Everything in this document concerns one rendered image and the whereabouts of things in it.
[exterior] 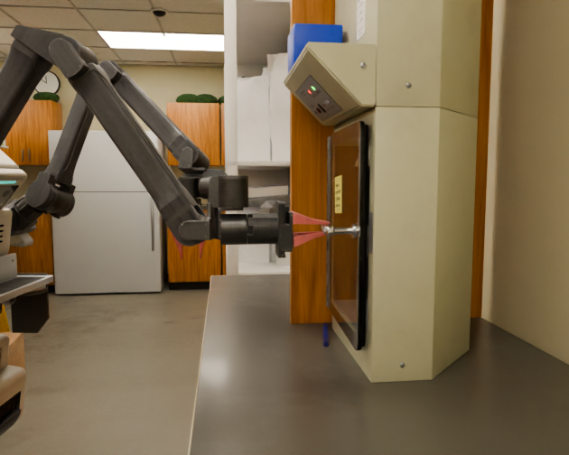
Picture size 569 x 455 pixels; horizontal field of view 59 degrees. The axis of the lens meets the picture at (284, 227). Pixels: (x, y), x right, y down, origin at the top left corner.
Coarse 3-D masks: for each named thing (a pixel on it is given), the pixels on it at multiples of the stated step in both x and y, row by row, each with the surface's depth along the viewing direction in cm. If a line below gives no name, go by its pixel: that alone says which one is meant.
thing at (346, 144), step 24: (336, 144) 106; (360, 144) 84; (336, 168) 106; (360, 168) 84; (360, 192) 85; (336, 216) 106; (360, 216) 85; (336, 240) 106; (360, 240) 86; (336, 264) 107; (360, 264) 86; (336, 288) 107; (360, 288) 86; (336, 312) 107; (360, 312) 87; (360, 336) 87
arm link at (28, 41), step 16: (16, 32) 89; (32, 32) 89; (48, 32) 89; (16, 48) 90; (32, 48) 89; (48, 48) 89; (80, 48) 89; (16, 64) 91; (32, 64) 90; (48, 64) 94; (96, 64) 95; (0, 80) 91; (16, 80) 91; (32, 80) 92; (0, 96) 91; (16, 96) 92; (0, 112) 92; (16, 112) 94; (0, 128) 93; (0, 144) 96
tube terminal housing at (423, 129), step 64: (384, 0) 81; (448, 0) 84; (384, 64) 82; (448, 64) 86; (384, 128) 83; (448, 128) 88; (384, 192) 84; (448, 192) 90; (384, 256) 86; (448, 256) 91; (384, 320) 87; (448, 320) 93
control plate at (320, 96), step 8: (304, 80) 96; (312, 80) 92; (304, 88) 101; (320, 88) 92; (304, 96) 105; (312, 96) 100; (320, 96) 96; (328, 96) 92; (312, 104) 105; (320, 104) 101; (328, 104) 96; (336, 104) 92; (328, 112) 101; (336, 112) 96
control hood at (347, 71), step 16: (304, 48) 83; (320, 48) 81; (336, 48) 81; (352, 48) 81; (368, 48) 82; (304, 64) 88; (320, 64) 82; (336, 64) 81; (352, 64) 82; (368, 64) 82; (288, 80) 106; (320, 80) 89; (336, 80) 82; (352, 80) 82; (368, 80) 82; (336, 96) 89; (352, 96) 82; (368, 96) 83; (352, 112) 90
